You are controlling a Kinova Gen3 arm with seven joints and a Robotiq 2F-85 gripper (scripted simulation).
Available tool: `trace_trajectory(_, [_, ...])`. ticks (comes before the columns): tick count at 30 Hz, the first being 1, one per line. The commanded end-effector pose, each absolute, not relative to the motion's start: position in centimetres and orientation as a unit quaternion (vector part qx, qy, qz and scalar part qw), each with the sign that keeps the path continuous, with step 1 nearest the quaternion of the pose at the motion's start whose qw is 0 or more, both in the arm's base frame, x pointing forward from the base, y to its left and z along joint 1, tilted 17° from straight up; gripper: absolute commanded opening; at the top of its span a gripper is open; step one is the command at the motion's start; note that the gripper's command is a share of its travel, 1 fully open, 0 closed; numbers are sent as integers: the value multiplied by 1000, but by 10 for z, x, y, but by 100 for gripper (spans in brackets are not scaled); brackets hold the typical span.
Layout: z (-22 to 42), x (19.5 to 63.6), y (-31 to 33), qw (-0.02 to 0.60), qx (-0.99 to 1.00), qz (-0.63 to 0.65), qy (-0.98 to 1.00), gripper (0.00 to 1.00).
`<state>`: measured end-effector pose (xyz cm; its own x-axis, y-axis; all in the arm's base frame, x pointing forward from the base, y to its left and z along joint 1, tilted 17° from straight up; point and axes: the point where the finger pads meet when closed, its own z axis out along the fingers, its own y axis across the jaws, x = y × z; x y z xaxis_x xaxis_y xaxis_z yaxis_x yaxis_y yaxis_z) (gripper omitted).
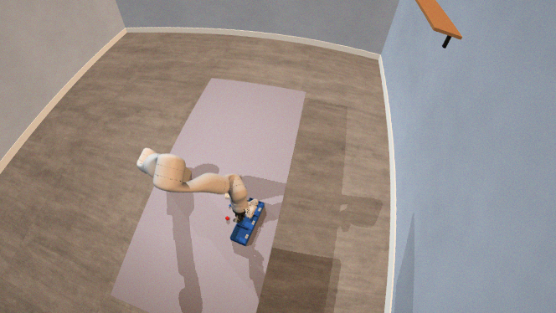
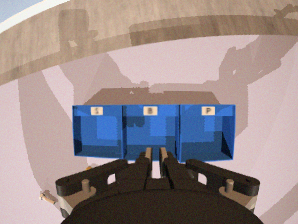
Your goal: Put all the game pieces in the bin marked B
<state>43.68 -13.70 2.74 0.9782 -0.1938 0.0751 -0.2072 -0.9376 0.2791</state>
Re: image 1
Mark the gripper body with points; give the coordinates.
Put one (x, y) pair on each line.
(238, 214)

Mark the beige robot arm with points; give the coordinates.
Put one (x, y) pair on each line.
(169, 175)

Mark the blue rack of bins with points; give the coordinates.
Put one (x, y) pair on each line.
(242, 234)

